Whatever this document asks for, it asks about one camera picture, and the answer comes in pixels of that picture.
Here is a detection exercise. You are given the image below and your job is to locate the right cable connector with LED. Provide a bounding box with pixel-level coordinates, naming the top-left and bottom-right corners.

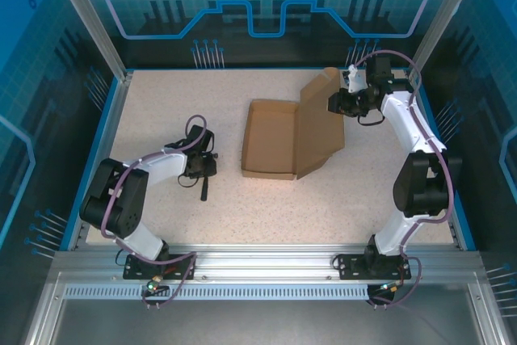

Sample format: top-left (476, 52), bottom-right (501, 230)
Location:
top-left (377, 278), bottom-right (407, 296)

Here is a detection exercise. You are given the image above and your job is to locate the aluminium front rail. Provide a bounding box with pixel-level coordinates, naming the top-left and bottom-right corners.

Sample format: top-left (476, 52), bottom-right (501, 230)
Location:
top-left (52, 242), bottom-right (485, 286)

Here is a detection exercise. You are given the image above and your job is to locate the left aluminium blue side rail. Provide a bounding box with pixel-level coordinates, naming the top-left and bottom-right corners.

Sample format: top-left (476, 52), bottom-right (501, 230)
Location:
top-left (60, 69), bottom-right (134, 251)

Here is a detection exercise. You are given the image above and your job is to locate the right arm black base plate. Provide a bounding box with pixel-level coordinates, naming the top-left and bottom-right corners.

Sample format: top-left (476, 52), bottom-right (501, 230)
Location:
top-left (334, 254), bottom-right (413, 280)

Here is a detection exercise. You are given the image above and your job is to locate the cable connector with led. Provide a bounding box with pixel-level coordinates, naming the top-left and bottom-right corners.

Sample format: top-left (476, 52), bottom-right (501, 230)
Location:
top-left (377, 278), bottom-right (407, 296)
top-left (141, 276), bottom-right (169, 297)

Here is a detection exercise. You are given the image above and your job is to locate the aluminium corner post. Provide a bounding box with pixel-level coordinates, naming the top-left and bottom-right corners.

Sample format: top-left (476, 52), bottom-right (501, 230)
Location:
top-left (406, 0), bottom-right (488, 83)
top-left (44, 0), bottom-right (134, 82)

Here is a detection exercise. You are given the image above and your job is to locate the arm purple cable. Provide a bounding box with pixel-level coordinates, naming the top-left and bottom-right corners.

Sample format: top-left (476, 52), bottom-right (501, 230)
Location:
top-left (353, 49), bottom-right (454, 309)
top-left (100, 114), bottom-right (209, 309)

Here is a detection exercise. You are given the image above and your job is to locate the aluminium bench frame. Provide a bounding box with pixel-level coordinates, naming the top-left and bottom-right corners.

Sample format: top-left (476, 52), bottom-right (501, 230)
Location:
top-left (23, 271), bottom-right (506, 345)

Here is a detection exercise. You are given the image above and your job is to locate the right aluminium blue side rail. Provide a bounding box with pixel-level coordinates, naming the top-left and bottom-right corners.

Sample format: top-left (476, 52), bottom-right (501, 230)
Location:
top-left (406, 69), bottom-right (477, 251)

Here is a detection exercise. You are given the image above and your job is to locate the left aluminium corner post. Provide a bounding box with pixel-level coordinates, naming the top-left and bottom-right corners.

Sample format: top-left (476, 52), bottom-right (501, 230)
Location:
top-left (44, 0), bottom-right (134, 82)

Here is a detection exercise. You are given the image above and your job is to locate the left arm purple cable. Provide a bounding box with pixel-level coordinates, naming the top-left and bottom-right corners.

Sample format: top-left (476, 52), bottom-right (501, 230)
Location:
top-left (100, 114), bottom-right (209, 309)

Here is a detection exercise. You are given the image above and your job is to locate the brown cardboard box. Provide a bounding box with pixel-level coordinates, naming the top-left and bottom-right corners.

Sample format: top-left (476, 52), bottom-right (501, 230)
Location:
top-left (241, 66), bottom-right (347, 182)

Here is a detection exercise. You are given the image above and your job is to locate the right aluminium corner post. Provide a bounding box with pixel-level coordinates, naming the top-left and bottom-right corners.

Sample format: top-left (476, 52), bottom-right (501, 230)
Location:
top-left (406, 0), bottom-right (488, 83)

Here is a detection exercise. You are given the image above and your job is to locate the left cable connector with LED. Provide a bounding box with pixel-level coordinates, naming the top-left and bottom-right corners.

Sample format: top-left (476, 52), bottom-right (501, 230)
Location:
top-left (141, 276), bottom-right (169, 297)

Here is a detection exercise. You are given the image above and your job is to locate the black hammer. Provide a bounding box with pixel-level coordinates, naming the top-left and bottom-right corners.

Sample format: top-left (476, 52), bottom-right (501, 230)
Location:
top-left (200, 152), bottom-right (221, 202)

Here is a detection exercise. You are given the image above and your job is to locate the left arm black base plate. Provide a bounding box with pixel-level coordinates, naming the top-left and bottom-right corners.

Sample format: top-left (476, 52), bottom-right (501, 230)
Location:
top-left (122, 254), bottom-right (198, 281)

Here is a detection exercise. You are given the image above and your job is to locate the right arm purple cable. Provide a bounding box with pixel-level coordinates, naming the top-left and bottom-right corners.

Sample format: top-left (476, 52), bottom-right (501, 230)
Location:
top-left (353, 49), bottom-right (454, 309)

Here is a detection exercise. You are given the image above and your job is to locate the slotted grey cable duct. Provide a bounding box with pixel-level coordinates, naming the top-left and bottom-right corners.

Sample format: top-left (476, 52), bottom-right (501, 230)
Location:
top-left (63, 284), bottom-right (371, 301)

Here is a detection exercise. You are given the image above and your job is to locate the aluminium blue side rail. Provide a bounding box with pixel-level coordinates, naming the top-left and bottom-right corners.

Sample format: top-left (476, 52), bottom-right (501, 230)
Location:
top-left (60, 69), bottom-right (134, 251)
top-left (406, 69), bottom-right (477, 251)

